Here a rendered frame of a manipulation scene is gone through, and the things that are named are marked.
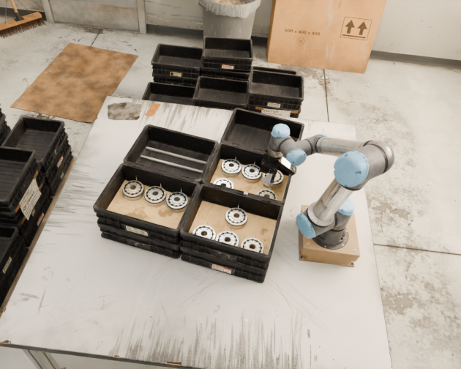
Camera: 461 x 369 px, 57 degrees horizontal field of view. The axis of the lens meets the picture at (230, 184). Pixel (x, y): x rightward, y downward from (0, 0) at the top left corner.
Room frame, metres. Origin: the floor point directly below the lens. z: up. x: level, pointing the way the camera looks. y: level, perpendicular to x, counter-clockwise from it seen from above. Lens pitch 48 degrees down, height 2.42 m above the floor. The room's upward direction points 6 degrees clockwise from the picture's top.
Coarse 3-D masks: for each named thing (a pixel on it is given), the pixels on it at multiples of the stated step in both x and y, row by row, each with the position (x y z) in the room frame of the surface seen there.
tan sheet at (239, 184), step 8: (216, 168) 1.51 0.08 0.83; (216, 176) 1.46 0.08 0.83; (224, 176) 1.46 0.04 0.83; (240, 176) 1.48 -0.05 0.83; (240, 184) 1.42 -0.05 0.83; (248, 184) 1.43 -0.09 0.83; (256, 184) 1.43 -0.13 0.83; (264, 184) 1.44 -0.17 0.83; (248, 192) 1.38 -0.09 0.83; (256, 192) 1.38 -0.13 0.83; (280, 192) 1.40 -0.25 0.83; (280, 200) 1.35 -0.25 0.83
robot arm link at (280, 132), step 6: (276, 126) 1.42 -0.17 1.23; (282, 126) 1.43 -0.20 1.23; (276, 132) 1.39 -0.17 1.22; (282, 132) 1.39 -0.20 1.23; (288, 132) 1.40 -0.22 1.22; (270, 138) 1.42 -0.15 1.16; (276, 138) 1.39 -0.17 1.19; (282, 138) 1.38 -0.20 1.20; (270, 144) 1.40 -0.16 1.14; (276, 144) 1.37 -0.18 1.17; (276, 150) 1.38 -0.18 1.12
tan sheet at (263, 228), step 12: (204, 204) 1.27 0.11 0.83; (216, 204) 1.28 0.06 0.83; (204, 216) 1.20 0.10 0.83; (216, 216) 1.21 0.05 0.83; (252, 216) 1.23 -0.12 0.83; (192, 228) 1.12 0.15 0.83; (216, 228) 1.14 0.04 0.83; (228, 228) 1.15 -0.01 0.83; (240, 228) 1.15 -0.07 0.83; (252, 228) 1.16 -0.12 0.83; (264, 228) 1.17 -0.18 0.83; (240, 240) 1.09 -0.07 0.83; (264, 240) 1.10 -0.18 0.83; (264, 252) 1.04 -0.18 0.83
